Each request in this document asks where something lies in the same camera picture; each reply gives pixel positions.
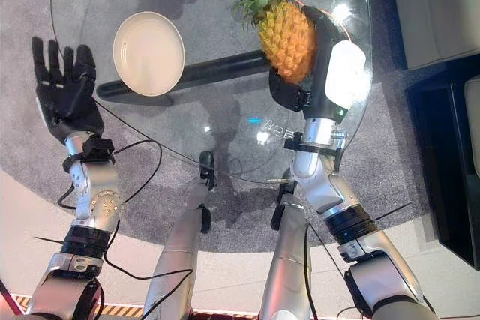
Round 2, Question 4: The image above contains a round glass table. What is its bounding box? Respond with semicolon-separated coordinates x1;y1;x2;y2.
49;0;374;186

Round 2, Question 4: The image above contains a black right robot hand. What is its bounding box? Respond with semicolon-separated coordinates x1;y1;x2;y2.
268;5;368;124

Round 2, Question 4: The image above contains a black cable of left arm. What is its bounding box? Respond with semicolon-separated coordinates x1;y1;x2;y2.
57;99;194;320

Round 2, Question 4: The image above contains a white sofa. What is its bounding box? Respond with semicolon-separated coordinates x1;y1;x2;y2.
387;0;480;70

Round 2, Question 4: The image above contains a white round plate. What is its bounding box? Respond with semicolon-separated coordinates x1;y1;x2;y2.
112;11;186;97

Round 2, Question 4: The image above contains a yellow pineapple with green crown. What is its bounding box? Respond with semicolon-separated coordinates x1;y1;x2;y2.
227;0;319;85

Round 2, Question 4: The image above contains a silver left robot leg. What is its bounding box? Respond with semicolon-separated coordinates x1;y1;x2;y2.
143;151;217;320

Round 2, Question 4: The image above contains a silver right robot leg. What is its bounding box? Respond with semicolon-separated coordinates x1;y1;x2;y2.
258;168;314;320

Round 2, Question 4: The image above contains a silver robot leg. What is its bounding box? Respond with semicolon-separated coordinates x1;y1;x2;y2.
258;168;314;320
143;151;217;320

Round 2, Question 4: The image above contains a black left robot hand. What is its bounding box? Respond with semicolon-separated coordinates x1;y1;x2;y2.
31;36;106;145

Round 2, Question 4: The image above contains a grey round rug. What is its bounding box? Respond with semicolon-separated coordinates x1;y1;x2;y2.
0;0;432;254

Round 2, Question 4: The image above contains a black table base bar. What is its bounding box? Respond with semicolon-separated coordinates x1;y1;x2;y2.
96;49;272;107

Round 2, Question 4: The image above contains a black side table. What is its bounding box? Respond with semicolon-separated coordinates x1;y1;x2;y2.
403;67;480;272

